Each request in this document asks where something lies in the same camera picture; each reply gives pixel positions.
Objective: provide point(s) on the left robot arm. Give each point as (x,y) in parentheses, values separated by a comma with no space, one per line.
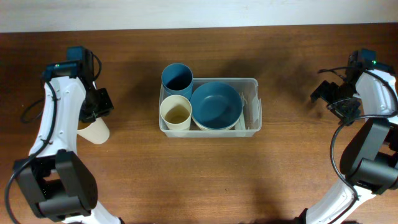
(54,181)

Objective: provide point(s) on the white plastic spoon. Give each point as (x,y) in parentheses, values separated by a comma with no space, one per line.
(240,125)

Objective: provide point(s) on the blue bowl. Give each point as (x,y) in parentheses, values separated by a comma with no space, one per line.
(216,105)

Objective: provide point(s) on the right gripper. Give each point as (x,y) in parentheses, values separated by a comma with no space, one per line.
(345,114)

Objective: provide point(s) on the clear plastic container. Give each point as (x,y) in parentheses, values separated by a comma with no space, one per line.
(252,112)

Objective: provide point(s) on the blue cup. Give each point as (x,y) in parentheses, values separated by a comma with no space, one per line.
(177,79)

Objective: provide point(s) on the cream cup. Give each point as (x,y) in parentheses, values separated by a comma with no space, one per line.
(176,112)
(96,132)

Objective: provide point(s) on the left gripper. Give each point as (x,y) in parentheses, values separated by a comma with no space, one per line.
(105,107)

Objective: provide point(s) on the white plastic fork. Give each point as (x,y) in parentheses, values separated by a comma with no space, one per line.
(243,100)

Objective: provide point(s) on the cream bowl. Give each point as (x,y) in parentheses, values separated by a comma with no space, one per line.
(202,127)

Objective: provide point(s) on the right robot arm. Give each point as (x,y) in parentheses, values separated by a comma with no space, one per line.
(368,165)

